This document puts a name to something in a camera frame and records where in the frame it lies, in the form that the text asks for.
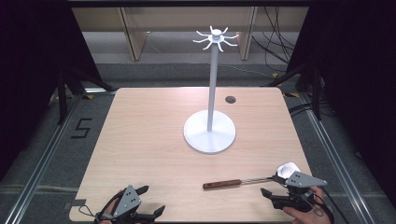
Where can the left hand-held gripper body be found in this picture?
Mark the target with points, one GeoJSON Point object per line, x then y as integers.
{"type": "Point", "coordinates": [126, 202]}

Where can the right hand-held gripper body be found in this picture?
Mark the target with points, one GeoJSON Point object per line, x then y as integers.
{"type": "Point", "coordinates": [300, 181]}

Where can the person's left hand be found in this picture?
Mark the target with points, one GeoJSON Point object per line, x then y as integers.
{"type": "Point", "coordinates": [112, 206]}

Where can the person's right hand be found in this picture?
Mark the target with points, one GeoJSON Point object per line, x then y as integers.
{"type": "Point", "coordinates": [306, 218]}

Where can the black metal stand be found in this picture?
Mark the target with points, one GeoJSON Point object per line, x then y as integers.
{"type": "Point", "coordinates": [316, 93]}
{"type": "Point", "coordinates": [62, 96]}

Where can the white hook stand rack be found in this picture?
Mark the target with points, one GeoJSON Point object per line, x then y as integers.
{"type": "Point", "coordinates": [212, 93]}

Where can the black curtain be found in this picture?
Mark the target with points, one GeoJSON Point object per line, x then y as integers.
{"type": "Point", "coordinates": [34, 62]}
{"type": "Point", "coordinates": [358, 77]}

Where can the beige wooden furniture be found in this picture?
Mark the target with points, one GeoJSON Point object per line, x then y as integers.
{"type": "Point", "coordinates": [186, 18]}

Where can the metal floor rail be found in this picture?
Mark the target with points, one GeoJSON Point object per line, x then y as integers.
{"type": "Point", "coordinates": [331, 161]}
{"type": "Point", "coordinates": [40, 169]}

